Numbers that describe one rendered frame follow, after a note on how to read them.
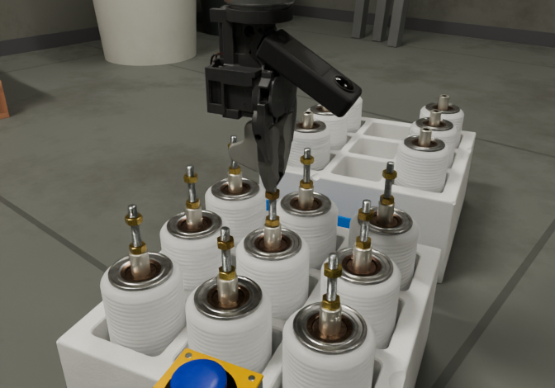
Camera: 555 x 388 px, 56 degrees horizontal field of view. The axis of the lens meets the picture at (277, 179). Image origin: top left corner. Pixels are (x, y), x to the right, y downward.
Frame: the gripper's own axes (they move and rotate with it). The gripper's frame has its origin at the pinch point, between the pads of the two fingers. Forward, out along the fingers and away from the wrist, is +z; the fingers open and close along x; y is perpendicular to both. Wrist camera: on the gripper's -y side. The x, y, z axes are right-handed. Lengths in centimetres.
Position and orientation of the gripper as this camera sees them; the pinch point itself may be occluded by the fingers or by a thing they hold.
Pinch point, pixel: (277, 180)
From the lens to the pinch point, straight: 62.7
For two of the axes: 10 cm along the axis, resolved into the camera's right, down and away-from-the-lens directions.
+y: -9.1, -1.8, 3.7
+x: -4.1, 4.0, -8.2
